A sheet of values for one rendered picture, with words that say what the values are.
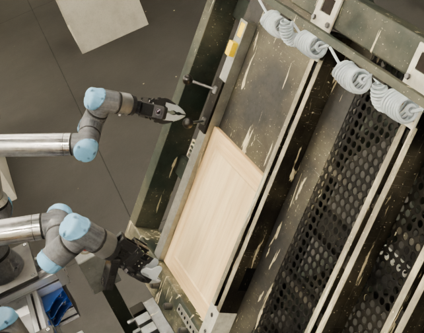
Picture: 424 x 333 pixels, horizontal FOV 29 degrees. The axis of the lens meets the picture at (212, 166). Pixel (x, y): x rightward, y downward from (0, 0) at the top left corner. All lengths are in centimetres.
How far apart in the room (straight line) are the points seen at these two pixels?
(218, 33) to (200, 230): 72
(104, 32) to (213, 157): 390
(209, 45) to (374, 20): 100
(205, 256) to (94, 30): 401
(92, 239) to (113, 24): 455
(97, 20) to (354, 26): 453
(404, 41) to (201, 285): 121
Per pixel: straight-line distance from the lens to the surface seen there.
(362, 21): 224
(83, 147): 270
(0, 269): 313
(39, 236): 241
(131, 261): 233
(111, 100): 277
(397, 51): 212
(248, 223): 258
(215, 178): 287
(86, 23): 663
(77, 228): 222
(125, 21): 670
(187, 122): 281
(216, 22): 304
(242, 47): 284
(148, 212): 329
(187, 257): 299
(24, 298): 320
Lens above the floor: 296
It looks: 37 degrees down
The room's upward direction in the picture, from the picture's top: 21 degrees counter-clockwise
